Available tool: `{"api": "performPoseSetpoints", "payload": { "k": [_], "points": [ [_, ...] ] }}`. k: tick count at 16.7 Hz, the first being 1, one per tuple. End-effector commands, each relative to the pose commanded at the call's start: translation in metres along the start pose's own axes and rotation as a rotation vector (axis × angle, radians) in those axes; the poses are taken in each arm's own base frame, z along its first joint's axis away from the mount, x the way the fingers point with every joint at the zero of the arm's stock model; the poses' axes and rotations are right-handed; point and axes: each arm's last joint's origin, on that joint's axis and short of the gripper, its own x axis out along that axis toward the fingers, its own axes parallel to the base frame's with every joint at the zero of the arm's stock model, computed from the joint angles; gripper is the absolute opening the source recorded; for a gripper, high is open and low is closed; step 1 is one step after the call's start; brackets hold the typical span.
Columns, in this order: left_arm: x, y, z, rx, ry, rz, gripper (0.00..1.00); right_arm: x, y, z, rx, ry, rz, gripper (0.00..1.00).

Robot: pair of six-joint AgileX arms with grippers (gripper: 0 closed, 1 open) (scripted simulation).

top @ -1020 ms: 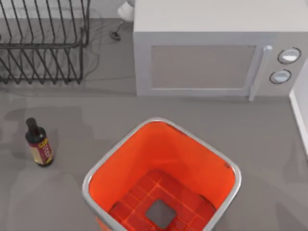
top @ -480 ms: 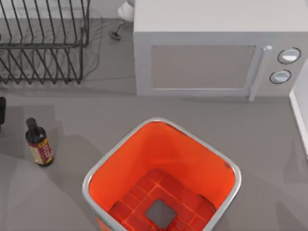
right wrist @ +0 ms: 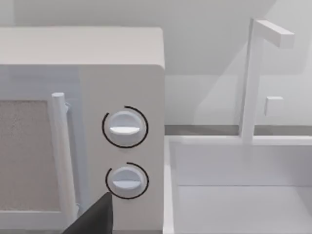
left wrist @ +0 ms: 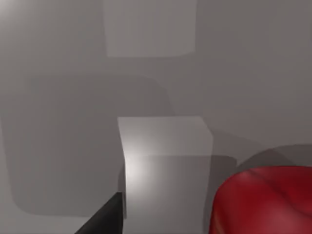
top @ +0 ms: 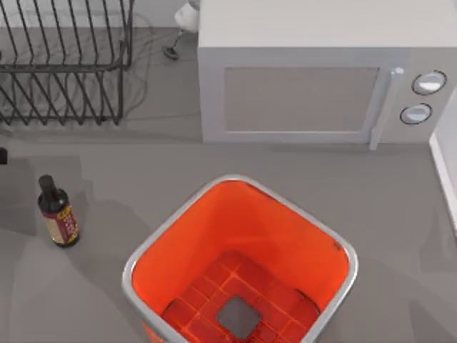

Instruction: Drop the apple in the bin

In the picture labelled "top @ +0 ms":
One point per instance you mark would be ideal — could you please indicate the orange bin with grey rim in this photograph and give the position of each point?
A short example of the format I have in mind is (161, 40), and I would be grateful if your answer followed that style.
(235, 228)

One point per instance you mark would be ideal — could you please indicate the microwave oven door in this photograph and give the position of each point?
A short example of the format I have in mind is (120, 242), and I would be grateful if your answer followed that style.
(300, 100)

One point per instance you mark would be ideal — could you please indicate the pale microwave oven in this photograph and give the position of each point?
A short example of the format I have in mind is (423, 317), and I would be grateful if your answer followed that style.
(285, 32)

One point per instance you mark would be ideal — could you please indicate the dark brown bottle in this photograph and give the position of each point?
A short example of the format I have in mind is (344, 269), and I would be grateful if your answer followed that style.
(59, 214)

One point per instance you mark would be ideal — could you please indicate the small microwave knob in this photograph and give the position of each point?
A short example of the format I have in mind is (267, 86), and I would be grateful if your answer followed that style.
(415, 113)

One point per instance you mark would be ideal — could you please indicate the large microwave knob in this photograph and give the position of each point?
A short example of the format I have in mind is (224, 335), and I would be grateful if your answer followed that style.
(428, 82)

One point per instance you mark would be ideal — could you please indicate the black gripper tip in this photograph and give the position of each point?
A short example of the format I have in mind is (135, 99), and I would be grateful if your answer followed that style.
(3, 156)

